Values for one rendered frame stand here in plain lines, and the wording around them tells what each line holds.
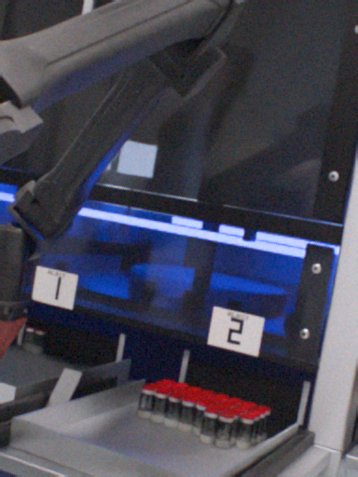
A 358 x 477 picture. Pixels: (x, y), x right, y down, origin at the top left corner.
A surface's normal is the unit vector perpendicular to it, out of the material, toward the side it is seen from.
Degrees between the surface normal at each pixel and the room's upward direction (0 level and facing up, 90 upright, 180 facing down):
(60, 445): 90
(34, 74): 53
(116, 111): 118
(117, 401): 90
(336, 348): 90
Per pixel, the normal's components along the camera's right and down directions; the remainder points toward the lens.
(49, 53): 0.49, -0.48
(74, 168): -0.54, 0.43
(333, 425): -0.41, -0.02
